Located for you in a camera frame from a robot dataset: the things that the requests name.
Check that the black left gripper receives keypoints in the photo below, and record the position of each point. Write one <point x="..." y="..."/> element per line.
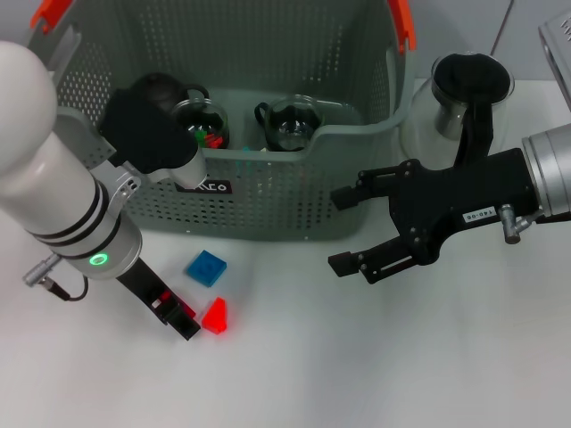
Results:
<point x="143" y="281"/>

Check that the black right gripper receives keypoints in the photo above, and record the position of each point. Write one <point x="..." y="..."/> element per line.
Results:
<point x="446" y="200"/>

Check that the bright red slope brick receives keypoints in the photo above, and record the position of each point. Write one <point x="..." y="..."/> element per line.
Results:
<point x="215" y="318"/>

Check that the dark red toy brick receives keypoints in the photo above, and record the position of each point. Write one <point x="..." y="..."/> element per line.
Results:
<point x="165" y="295"/>

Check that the blue square toy tile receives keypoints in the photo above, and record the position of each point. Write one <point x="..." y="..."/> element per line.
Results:
<point x="206" y="269"/>

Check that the glass teacup black base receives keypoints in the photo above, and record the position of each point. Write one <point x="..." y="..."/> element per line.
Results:
<point x="292" y="129"/>
<point x="209" y="120"/>

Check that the green toy brick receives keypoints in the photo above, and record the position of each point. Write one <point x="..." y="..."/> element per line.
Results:
<point x="201" y="136"/>

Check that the grey perforated storage bin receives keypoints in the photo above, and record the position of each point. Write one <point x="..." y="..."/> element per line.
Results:
<point x="290" y="200"/>

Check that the dark clay teapot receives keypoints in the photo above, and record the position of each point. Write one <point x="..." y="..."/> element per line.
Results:
<point x="156" y="87"/>

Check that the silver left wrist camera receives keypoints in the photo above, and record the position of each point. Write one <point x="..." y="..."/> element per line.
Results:
<point x="143" y="134"/>

